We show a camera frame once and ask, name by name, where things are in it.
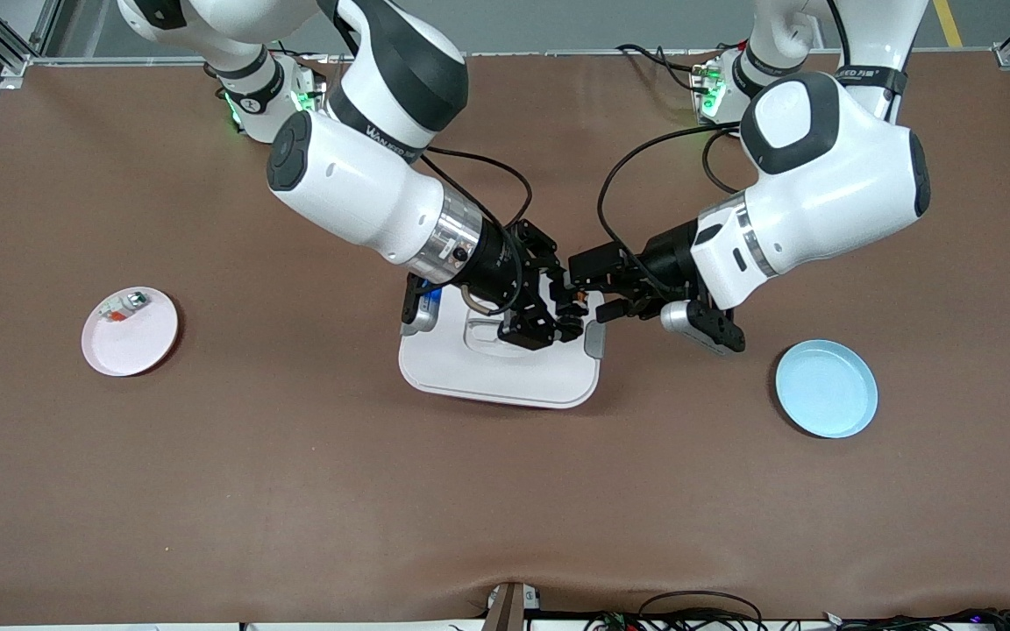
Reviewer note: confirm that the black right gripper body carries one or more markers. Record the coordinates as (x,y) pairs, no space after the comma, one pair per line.
(494,259)

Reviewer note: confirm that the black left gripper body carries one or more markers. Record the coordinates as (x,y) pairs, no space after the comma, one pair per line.
(665,255)

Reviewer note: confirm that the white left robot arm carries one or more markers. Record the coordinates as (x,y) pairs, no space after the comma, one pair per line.
(821,202)

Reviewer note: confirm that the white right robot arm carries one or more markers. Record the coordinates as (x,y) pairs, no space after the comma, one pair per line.
(356,184)

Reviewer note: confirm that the grey box latch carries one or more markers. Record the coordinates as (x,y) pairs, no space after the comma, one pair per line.
(594,340)

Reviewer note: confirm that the pink box with white lid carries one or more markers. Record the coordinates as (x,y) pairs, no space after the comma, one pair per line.
(505,377)

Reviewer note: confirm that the light blue round plate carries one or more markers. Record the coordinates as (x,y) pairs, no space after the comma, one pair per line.
(825,390)

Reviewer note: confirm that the brown table mat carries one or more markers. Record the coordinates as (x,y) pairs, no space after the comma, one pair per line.
(295,482)

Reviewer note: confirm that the white round plate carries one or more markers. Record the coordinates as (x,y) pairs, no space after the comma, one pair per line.
(132,346)

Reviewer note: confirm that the brown wedge bracket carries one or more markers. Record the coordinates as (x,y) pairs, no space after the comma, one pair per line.
(505,609)

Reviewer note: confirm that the white green-capped switch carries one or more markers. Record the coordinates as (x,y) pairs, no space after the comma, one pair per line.
(124,307)

